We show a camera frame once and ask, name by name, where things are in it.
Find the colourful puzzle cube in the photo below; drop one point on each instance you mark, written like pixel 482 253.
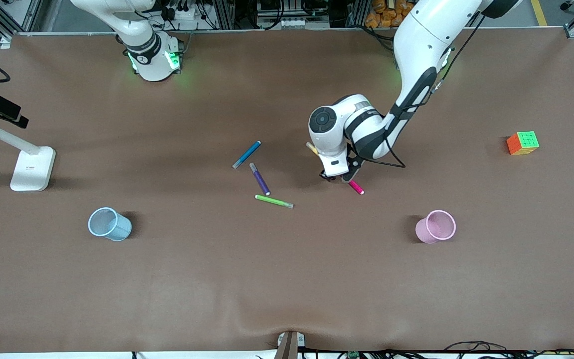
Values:
pixel 523 142

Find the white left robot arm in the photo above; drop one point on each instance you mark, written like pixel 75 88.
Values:
pixel 416 45

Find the white terminal block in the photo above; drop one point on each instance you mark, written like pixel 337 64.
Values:
pixel 292 23

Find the blue marker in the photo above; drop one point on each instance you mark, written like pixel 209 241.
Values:
pixel 247 154

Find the green marker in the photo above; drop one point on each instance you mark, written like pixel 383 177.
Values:
pixel 273 201

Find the yellow marker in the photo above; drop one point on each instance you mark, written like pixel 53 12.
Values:
pixel 311 146

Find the pink mesh cup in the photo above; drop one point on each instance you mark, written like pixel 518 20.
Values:
pixel 424 230

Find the white stand with pole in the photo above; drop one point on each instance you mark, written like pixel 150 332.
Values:
pixel 33 172

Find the brown table cover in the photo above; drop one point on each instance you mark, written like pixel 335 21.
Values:
pixel 287 274

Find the pink marker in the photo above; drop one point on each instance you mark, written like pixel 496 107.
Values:
pixel 357 188

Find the metal table clamp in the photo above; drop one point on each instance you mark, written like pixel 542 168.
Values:
pixel 287 346

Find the purple marker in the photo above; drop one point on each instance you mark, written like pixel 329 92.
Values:
pixel 260 180

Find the white power strip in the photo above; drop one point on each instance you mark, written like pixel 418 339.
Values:
pixel 187 14

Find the light blue mesh cup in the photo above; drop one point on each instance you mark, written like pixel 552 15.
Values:
pixel 117 232

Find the pile of orange bags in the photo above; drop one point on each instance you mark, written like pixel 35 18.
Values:
pixel 381 17

